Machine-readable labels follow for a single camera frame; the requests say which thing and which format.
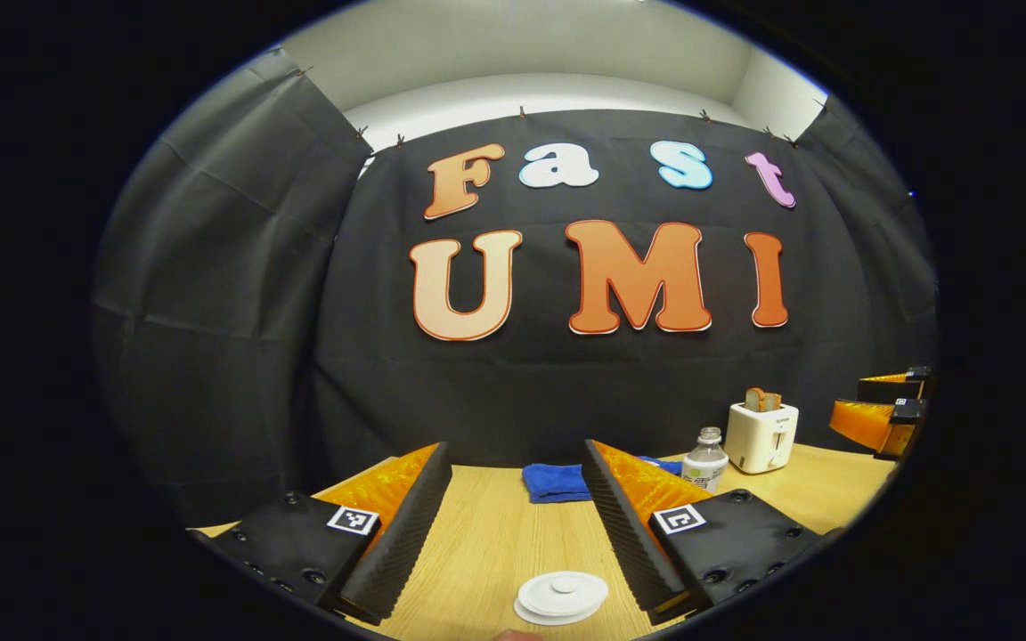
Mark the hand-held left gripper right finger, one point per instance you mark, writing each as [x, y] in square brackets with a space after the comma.
[629, 539]

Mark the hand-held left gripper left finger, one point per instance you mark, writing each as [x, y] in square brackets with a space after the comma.
[406, 534]

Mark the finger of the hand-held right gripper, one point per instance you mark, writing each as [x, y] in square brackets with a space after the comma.
[891, 392]
[909, 409]

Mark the white teacup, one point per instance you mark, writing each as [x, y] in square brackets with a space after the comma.
[603, 594]

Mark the clear green water bottle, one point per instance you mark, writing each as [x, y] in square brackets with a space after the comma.
[705, 463]

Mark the blue folded towel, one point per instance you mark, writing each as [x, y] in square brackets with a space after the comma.
[553, 482]

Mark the white saucer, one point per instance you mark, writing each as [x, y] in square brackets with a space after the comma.
[535, 618]

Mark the toast slice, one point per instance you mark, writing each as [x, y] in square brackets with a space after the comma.
[762, 400]

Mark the white toaster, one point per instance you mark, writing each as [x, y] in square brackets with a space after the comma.
[762, 441]

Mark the black backdrop cloth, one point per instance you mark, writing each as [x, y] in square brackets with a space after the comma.
[237, 312]

